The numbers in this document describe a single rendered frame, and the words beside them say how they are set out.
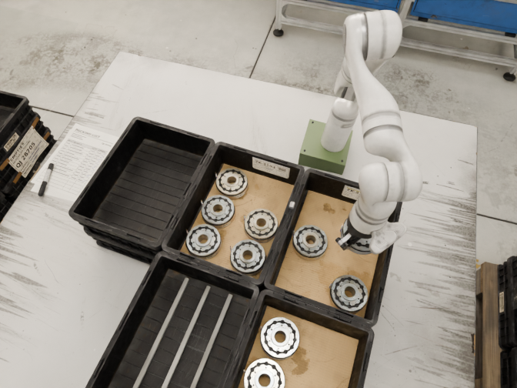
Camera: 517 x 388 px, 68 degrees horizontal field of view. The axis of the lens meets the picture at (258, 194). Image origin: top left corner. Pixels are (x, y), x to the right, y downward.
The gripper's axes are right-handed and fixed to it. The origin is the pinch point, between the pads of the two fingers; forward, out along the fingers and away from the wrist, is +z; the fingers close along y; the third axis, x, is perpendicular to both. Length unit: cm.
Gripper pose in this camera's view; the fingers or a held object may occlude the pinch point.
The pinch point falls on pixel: (353, 239)
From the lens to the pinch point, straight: 99.2
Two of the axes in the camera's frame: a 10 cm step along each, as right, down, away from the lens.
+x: 5.9, 7.3, -3.6
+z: 0.2, 4.2, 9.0
